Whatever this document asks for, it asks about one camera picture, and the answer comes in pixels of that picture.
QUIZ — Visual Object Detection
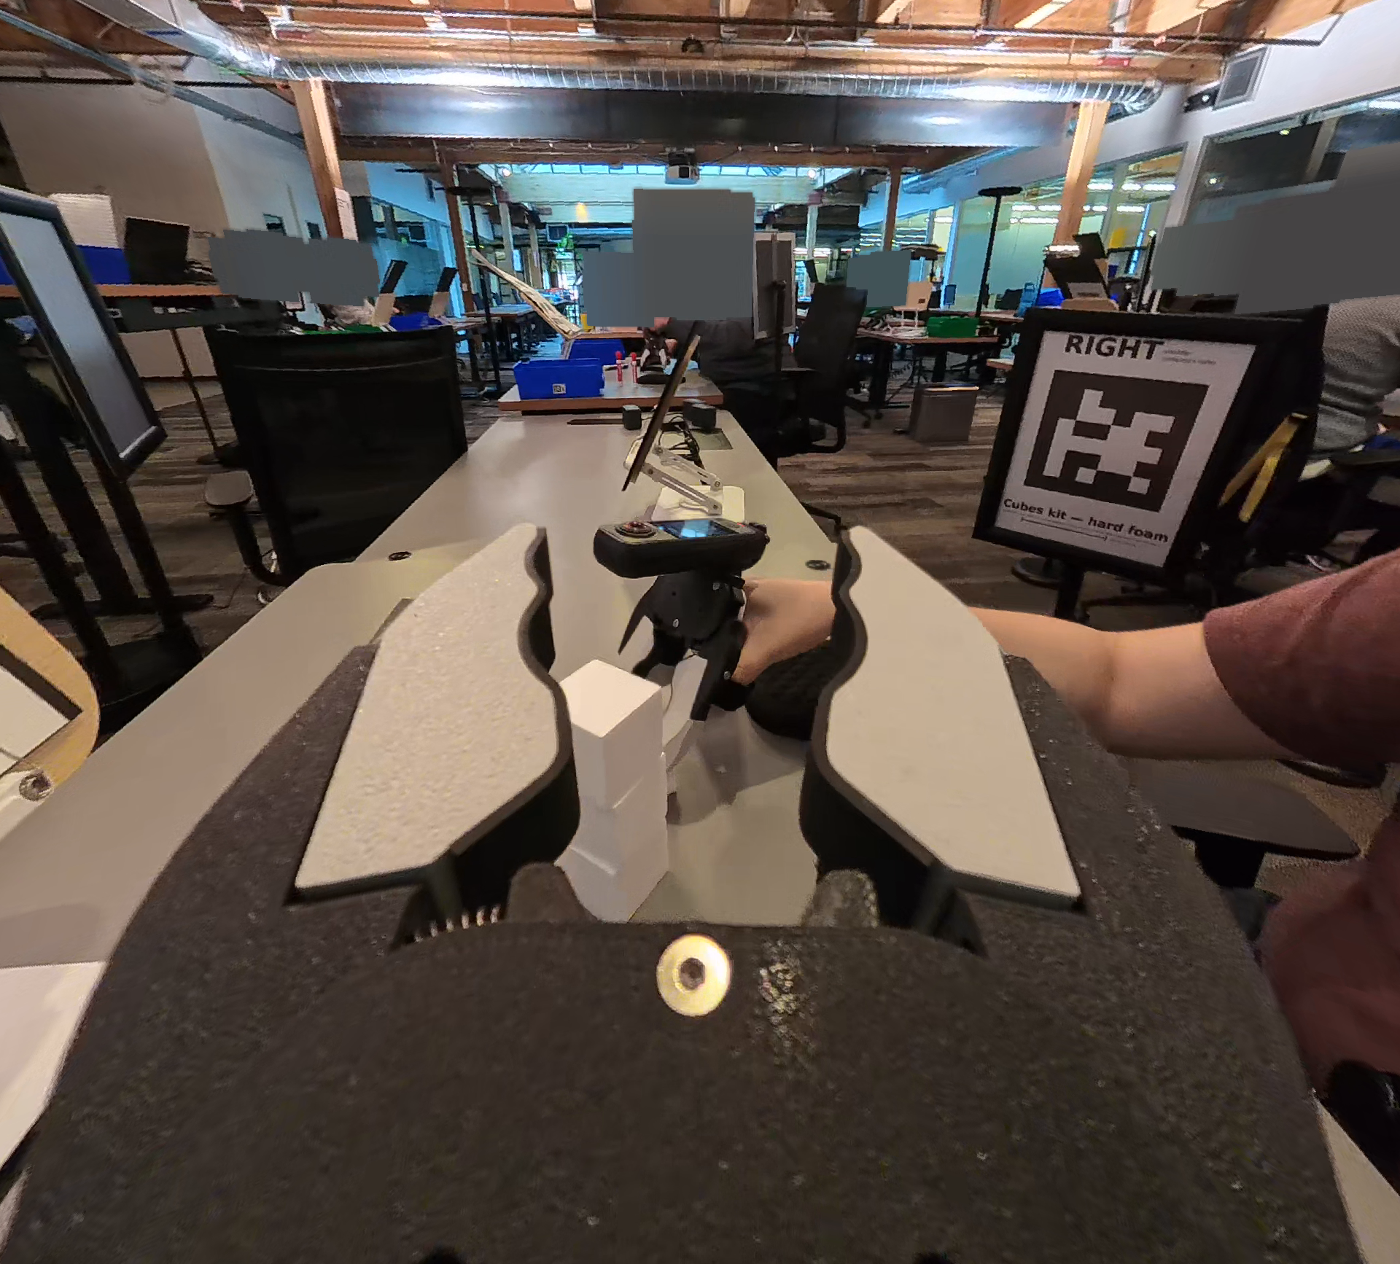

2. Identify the tan board on clear stand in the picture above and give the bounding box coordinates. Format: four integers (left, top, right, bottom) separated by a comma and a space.
618, 321, 751, 522

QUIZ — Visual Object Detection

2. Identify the grey trash bin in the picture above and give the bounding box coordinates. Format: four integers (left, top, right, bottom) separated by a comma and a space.
907, 383, 982, 446

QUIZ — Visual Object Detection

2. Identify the person's right forearm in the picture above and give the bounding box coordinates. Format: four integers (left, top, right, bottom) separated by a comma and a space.
966, 590, 1242, 765

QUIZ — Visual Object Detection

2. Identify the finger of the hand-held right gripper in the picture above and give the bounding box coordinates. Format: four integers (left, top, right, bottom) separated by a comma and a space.
616, 595, 670, 684
659, 630, 756, 775

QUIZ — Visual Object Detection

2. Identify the silver ceiling air duct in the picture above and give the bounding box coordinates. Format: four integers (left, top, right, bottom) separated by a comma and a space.
0, 0, 1163, 119

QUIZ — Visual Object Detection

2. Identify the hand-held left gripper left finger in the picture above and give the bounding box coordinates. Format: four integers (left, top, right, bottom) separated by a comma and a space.
294, 523, 579, 943

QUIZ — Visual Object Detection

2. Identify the printed instruction sheet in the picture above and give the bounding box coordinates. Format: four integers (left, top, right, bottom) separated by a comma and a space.
0, 668, 83, 774

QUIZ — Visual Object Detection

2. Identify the framed marker sign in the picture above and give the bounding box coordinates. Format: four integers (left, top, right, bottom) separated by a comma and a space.
971, 305, 1330, 621

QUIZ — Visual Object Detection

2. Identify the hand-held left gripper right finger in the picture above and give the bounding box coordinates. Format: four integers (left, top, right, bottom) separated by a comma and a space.
800, 525, 1085, 936

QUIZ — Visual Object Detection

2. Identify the blue plastic bin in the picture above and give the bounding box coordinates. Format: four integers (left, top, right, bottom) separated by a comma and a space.
513, 359, 608, 404

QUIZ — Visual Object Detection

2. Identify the person's right hand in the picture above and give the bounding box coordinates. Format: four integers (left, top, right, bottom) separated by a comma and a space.
730, 577, 838, 688

